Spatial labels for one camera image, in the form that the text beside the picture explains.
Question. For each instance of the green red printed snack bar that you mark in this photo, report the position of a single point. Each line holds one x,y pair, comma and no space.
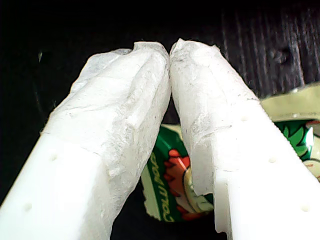
167,180

